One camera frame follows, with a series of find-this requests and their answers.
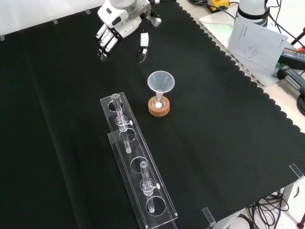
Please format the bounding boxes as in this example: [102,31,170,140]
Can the clear plastic funnel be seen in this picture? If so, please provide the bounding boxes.
[147,71,176,97]

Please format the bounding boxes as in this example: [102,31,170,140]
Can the black tripod leg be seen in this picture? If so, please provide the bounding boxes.
[290,25,305,46]

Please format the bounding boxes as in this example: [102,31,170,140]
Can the clear cloth clip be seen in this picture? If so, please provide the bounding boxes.
[289,163,305,182]
[202,207,216,228]

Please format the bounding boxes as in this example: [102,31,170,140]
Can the black and green tool handle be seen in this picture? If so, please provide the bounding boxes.
[275,63,305,96]

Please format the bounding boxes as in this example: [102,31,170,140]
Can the pale board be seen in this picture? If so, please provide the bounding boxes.
[199,9,286,88]

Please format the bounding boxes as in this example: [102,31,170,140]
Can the small round-bottom glass flask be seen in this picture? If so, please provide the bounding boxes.
[153,92,167,109]

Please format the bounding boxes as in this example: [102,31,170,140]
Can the yellow stop button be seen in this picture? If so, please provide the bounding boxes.
[206,0,231,13]

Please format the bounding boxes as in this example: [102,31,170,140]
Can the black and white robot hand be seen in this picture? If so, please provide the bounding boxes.
[95,0,163,63]

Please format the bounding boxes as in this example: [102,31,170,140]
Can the coiled black cable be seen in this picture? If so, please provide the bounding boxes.
[296,93,305,118]

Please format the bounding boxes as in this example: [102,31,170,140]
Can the grey metal table leg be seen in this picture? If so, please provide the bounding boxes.
[282,180,299,211]

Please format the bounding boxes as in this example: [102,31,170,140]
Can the black cable bundle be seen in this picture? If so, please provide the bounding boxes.
[246,187,305,229]

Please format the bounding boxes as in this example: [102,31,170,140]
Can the black power adapter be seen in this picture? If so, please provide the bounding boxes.
[279,47,305,71]

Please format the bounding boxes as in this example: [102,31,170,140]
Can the white paper booklet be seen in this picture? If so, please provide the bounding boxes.
[227,18,289,71]

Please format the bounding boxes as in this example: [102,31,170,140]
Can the clear acrylic funnel stand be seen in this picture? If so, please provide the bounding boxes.
[100,92,179,229]

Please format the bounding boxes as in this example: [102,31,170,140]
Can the black cloth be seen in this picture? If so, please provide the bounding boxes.
[0,0,305,229]

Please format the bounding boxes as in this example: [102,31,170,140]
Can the cork ring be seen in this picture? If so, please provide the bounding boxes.
[148,96,172,117]

